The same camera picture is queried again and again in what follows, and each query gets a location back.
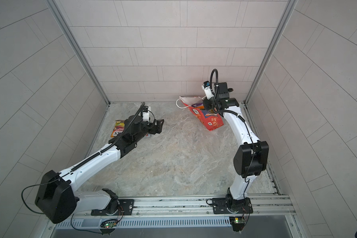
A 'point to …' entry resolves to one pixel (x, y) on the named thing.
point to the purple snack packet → (198, 105)
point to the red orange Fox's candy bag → (119, 128)
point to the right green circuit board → (236, 220)
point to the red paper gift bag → (209, 118)
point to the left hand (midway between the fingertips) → (161, 117)
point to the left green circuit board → (109, 225)
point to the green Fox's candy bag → (148, 135)
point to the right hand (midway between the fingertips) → (204, 98)
